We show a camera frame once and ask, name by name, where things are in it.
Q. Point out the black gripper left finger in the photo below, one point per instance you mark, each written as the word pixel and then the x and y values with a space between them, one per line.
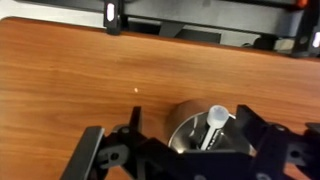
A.
pixel 93 150

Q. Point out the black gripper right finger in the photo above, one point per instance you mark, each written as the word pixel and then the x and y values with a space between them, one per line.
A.
pixel 283 150

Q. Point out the white marker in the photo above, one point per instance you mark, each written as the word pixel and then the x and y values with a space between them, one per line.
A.
pixel 216 115

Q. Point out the small steel pot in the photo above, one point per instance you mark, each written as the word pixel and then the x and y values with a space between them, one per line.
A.
pixel 186 133

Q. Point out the black orange bar clamp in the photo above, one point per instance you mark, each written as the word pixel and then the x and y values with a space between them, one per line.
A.
pixel 113 16
pixel 306 33

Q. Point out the black perforated breadboard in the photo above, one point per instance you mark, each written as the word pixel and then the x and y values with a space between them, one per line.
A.
pixel 200 13

